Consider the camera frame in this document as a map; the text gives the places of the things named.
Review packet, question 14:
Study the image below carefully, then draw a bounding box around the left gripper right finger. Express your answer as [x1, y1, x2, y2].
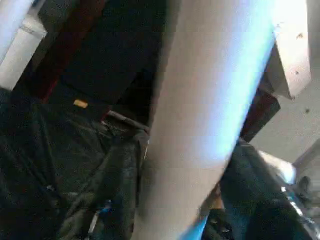
[206, 141, 320, 240]

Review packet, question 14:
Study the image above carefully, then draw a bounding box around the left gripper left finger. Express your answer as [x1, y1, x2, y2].
[59, 136, 149, 240]

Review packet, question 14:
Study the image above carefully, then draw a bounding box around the white plastic table leg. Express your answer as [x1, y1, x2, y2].
[0, 0, 35, 66]
[133, 0, 288, 240]

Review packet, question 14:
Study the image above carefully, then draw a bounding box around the black side table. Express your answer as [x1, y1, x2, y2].
[106, 110, 151, 135]

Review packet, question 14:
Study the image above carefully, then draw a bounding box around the black mat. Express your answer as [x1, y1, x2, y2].
[0, 86, 151, 240]

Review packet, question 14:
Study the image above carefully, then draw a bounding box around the small yellow tag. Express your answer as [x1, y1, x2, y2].
[73, 99, 89, 109]

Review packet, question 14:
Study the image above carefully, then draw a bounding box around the white cabinet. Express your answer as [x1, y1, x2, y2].
[0, 0, 49, 91]

